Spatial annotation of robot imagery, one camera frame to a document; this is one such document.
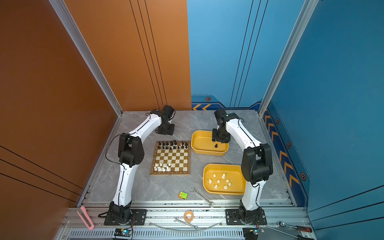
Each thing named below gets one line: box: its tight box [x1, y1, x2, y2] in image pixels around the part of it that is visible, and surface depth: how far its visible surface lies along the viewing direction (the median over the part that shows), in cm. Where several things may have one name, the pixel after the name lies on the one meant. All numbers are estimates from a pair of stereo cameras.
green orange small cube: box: [178, 191, 188, 200], surface depth 80 cm
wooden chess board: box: [150, 140, 191, 175], surface depth 94 cm
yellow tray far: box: [191, 130, 229, 156], surface depth 101 cm
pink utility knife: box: [76, 206, 95, 231], surface depth 75 cm
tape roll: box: [183, 210, 194, 224], surface depth 76 cm
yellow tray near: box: [203, 163, 246, 196], surface depth 86 cm
